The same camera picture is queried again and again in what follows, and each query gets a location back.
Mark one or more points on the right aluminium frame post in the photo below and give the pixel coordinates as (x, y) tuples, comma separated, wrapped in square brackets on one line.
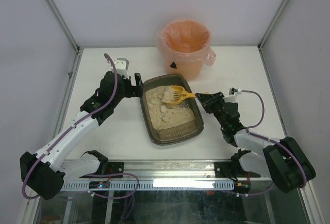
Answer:
[(273, 23)]

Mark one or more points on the grey plastic litter box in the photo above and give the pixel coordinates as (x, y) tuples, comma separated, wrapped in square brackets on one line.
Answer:
[(175, 134)]

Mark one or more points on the white slotted cable duct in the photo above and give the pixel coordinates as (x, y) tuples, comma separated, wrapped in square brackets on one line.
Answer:
[(150, 185)]

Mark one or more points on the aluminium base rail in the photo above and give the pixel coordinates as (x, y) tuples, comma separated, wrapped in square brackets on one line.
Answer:
[(152, 169)]

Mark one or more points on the orange trash bin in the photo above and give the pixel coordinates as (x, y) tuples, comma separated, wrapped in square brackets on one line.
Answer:
[(187, 65)]

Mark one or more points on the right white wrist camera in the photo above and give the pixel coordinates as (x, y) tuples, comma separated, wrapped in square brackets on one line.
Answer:
[(233, 94)]

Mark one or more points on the pink plastic bin liner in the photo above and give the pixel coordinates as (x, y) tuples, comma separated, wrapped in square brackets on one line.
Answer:
[(186, 41)]

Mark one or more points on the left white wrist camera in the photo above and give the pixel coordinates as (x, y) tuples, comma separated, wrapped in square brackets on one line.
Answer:
[(121, 65)]

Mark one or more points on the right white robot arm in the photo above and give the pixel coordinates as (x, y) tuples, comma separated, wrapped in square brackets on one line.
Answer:
[(281, 160)]

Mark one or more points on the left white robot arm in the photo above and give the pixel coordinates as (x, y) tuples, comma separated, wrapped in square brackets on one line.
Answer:
[(44, 172)]

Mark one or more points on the left aluminium frame post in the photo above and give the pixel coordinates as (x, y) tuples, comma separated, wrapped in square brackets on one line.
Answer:
[(62, 24)]

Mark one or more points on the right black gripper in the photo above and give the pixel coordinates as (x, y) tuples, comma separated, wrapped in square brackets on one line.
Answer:
[(215, 102)]

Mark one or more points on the yellow litter scoop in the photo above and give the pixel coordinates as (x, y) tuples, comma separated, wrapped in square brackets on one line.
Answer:
[(175, 95)]

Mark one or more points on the beige cat litter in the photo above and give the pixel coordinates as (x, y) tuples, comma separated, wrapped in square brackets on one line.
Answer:
[(164, 115)]

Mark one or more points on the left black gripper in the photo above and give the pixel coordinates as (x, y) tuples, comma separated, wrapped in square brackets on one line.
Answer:
[(132, 88)]

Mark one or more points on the aluminium frame post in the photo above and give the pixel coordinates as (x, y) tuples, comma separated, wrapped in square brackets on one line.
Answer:
[(273, 23), (62, 24)]

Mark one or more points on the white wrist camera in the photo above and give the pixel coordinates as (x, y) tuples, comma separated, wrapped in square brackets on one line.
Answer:
[(233, 94), (121, 65)]

